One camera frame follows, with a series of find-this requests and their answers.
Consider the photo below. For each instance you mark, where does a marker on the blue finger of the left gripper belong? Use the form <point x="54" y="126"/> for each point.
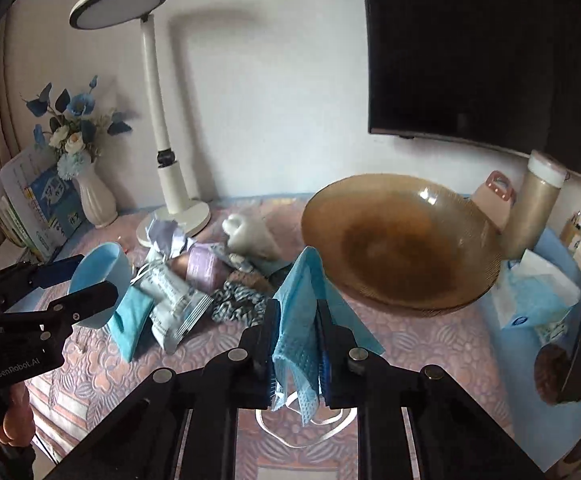
<point x="30" y="275"/>
<point x="88" y="307"/>

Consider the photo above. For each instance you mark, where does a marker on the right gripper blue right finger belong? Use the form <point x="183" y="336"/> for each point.
<point x="342" y="361"/>

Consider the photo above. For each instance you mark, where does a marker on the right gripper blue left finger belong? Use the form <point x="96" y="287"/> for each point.
<point x="256" y="377"/>

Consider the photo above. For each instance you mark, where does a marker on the teal knit cloth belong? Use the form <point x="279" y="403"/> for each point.
<point x="127" y="322"/>

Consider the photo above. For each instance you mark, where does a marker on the blue tape roll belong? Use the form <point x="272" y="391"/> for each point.
<point x="107" y="262"/>

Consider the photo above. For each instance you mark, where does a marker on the blue face mask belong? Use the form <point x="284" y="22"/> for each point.
<point x="296" y="354"/>

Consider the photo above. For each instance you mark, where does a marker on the black white scrunchie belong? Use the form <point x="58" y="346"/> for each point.
<point x="235" y="302"/>

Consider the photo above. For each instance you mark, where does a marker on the white wet wipes pack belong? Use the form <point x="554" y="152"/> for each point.
<point x="178" y="305"/>

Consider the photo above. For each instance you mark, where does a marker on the white paper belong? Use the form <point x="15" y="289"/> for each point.
<point x="168" y="239"/>

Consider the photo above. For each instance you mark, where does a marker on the person's left hand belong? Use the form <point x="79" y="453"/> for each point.
<point x="18" y="428"/>

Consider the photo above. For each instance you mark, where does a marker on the stack of books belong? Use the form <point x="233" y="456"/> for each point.
<point x="42" y="208"/>

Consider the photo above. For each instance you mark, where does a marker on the pink patterned tablecloth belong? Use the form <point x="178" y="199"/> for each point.
<point x="308" y="426"/>

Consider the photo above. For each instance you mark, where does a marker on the purple tissue pack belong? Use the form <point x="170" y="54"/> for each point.
<point x="205" y="271"/>

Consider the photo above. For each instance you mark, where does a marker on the white ribbed vase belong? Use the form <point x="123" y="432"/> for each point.
<point x="98" y="203"/>

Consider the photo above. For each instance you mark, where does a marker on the white plush toy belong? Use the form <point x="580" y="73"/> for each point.
<point x="249" y="236"/>

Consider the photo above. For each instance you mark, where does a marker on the amber glass bowl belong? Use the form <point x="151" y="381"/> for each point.
<point x="402" y="243"/>

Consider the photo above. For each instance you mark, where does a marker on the blue white artificial flowers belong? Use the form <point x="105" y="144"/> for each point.
<point x="75" y="133"/>

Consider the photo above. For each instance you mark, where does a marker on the blue tissue pack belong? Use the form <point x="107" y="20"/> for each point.
<point x="534" y="293"/>

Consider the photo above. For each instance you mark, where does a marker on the pink small handbag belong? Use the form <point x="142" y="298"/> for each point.
<point x="495" y="199"/>

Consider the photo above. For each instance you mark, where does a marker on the brown round object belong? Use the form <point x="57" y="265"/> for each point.
<point x="549" y="372"/>

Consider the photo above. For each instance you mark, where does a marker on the pencil cup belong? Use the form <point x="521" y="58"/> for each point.
<point x="571" y="233"/>

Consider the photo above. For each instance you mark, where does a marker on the gold thermos bottle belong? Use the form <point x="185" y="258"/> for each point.
<point x="541" y="187"/>

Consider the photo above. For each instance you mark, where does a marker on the white desk lamp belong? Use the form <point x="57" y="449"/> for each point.
<point x="191" y="215"/>

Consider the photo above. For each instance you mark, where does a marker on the black wall television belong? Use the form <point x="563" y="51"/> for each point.
<point x="501" y="73"/>

